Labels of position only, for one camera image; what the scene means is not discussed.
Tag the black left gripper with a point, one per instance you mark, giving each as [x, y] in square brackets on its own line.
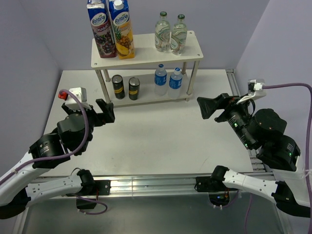
[107, 109]

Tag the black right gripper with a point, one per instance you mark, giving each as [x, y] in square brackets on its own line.
[224, 100]

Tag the dark can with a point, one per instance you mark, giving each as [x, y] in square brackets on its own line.
[118, 86]
[134, 85]

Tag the Pocari Sweat bottle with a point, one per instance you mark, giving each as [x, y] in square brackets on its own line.
[175, 83]
[160, 80]

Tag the chang soda bottle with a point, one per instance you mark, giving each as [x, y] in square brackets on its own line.
[178, 35]
[162, 33]

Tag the Chang soda bottle front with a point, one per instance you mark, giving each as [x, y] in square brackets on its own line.
[162, 33]

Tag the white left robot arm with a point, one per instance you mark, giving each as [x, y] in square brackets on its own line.
[17, 190]

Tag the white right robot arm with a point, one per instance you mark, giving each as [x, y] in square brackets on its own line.
[283, 160]

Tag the beige two-tier shelf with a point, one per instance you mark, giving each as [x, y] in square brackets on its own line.
[146, 54]

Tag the grape juice carton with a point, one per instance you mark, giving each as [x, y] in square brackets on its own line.
[101, 27]

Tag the pineapple juice carton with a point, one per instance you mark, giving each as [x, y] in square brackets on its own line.
[119, 10]

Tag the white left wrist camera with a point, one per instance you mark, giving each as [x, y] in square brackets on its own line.
[77, 100]

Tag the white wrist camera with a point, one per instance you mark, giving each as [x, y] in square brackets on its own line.
[77, 100]
[255, 91]

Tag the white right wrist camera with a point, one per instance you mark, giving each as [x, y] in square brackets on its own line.
[255, 91]

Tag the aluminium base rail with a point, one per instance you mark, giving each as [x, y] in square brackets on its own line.
[153, 186]

